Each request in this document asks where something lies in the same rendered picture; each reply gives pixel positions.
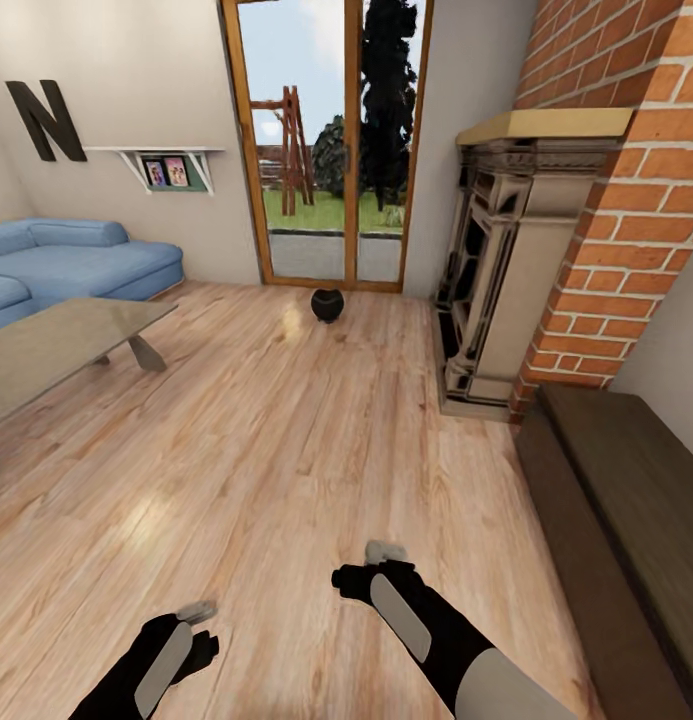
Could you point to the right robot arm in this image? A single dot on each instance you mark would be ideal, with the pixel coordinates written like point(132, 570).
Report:
point(474, 679)

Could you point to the cabinet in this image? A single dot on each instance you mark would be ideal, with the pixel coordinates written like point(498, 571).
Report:
point(614, 491)

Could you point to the cauldron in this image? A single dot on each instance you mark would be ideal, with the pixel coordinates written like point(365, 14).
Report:
point(327, 305)

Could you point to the coffee table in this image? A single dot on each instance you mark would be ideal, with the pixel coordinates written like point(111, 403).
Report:
point(40, 352)

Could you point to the wood fireplace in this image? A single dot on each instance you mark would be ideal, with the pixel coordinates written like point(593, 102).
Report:
point(519, 202)

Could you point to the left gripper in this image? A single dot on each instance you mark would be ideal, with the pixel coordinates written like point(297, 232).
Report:
point(204, 649)

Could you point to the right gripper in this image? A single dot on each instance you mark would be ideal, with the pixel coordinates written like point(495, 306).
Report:
point(351, 581)

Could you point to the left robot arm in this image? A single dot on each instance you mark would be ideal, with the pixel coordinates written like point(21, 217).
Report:
point(164, 653)

